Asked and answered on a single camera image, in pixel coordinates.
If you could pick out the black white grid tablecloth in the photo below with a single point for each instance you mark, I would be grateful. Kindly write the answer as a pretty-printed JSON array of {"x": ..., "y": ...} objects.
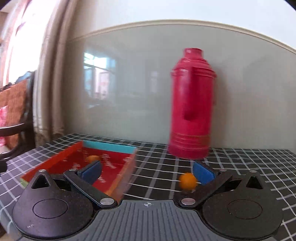
[{"x": 254, "y": 160}]

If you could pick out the green and red cardboard box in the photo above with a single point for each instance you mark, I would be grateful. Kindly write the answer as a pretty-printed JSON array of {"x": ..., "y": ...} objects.
[{"x": 115, "y": 160}]

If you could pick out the teal cloth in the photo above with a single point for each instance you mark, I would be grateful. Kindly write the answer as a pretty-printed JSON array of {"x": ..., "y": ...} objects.
[{"x": 27, "y": 76}]

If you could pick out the orange patterned chair cushion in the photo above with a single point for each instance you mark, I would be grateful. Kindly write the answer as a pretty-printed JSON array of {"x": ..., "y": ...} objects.
[{"x": 15, "y": 111}]

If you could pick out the dark wooden chair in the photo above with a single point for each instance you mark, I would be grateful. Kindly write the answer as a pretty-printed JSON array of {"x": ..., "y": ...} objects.
[{"x": 29, "y": 111}]

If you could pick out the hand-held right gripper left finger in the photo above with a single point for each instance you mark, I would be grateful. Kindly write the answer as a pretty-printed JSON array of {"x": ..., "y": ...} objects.
[{"x": 91, "y": 173}]

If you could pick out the beige lace curtain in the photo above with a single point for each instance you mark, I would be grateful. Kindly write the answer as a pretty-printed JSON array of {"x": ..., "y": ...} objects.
[{"x": 53, "y": 81}]

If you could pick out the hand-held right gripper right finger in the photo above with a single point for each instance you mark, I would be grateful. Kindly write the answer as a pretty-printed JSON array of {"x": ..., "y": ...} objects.
[{"x": 202, "y": 174}]

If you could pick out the red thermos flask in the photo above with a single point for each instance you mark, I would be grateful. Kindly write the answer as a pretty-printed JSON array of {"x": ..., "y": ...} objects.
[{"x": 192, "y": 104}]

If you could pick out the small orange tangerine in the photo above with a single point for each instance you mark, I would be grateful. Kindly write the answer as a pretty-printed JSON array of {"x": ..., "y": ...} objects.
[
  {"x": 93, "y": 158},
  {"x": 187, "y": 181}
]

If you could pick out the pink white plastic bag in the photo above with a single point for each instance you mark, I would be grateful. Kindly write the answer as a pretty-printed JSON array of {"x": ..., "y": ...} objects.
[{"x": 2, "y": 125}]

